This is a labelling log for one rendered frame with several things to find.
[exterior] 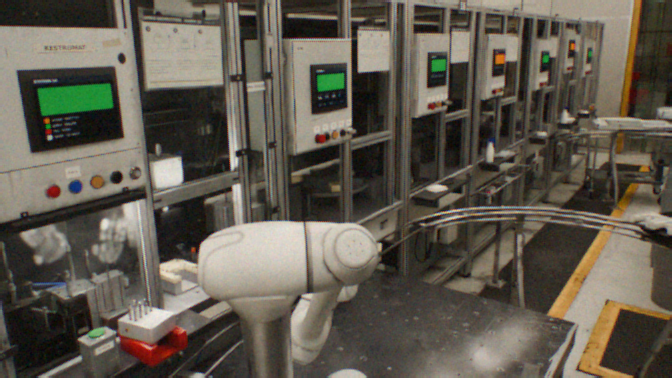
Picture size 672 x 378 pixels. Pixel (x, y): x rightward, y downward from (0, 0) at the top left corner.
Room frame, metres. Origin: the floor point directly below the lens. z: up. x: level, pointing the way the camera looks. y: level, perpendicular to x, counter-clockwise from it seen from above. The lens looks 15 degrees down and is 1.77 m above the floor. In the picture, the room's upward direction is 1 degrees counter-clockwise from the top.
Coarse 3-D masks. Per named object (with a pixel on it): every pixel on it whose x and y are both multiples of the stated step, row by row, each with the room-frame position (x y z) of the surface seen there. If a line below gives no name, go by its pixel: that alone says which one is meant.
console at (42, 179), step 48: (0, 48) 1.24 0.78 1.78; (48, 48) 1.33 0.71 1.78; (96, 48) 1.43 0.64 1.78; (0, 96) 1.22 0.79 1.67; (0, 144) 1.21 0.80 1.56; (48, 144) 1.29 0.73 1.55; (96, 144) 1.40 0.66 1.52; (0, 192) 1.19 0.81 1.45; (48, 192) 1.27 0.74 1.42; (96, 192) 1.38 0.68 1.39
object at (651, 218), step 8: (632, 216) 2.57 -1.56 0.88; (640, 216) 2.58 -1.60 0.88; (648, 216) 2.60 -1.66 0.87; (656, 216) 2.58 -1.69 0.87; (664, 216) 2.55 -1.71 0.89; (648, 224) 2.49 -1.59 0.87; (656, 224) 2.46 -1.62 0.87; (664, 224) 2.48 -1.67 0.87; (648, 232) 2.49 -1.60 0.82; (656, 232) 2.46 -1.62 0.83; (664, 232) 2.45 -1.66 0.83; (656, 240) 2.44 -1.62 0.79; (664, 240) 2.41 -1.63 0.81
